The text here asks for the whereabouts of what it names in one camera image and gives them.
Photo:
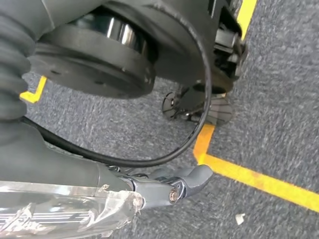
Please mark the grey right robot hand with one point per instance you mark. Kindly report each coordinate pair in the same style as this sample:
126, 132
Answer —
50, 165

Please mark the black robot lower body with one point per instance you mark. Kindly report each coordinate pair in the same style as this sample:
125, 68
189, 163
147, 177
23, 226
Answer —
100, 66

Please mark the white paper scrap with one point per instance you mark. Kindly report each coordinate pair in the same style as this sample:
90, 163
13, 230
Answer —
240, 218

